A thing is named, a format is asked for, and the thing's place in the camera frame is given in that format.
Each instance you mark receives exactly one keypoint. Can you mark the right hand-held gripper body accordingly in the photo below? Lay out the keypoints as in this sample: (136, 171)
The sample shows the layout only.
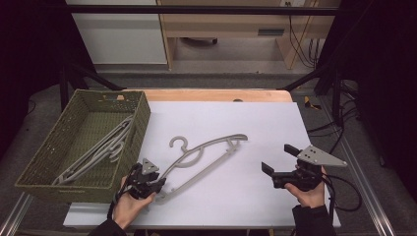
(318, 157)

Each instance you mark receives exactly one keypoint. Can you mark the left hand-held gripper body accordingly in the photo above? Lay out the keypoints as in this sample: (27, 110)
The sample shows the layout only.
(144, 182)

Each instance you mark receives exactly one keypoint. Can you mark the grey plastic hanger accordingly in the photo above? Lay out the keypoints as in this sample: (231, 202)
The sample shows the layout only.
(98, 154)
(209, 143)
(95, 161)
(108, 139)

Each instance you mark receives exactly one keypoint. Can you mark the green woven basket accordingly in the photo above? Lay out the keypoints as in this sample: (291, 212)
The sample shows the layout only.
(65, 141)

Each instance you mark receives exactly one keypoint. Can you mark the person's left hand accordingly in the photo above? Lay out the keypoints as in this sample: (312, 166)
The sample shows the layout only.
(129, 209)

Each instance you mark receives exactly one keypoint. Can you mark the person's right hand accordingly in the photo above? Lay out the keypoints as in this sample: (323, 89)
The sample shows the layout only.
(309, 198)

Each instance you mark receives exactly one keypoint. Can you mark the yellow and black tool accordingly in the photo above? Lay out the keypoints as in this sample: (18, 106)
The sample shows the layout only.
(309, 104)

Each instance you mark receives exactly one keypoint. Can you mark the black metal stand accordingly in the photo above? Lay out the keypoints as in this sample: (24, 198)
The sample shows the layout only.
(336, 98)
(64, 85)

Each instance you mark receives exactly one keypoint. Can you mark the wooden desk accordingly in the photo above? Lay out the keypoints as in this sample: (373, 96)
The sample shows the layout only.
(229, 24)

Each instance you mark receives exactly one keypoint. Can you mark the white cabinet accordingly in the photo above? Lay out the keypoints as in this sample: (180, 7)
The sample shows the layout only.
(124, 39)

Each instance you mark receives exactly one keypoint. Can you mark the aluminium rail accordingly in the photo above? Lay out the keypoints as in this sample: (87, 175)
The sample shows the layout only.
(370, 196)
(13, 216)

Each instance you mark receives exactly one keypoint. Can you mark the black metal frame bar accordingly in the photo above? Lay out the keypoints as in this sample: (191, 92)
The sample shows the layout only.
(196, 10)

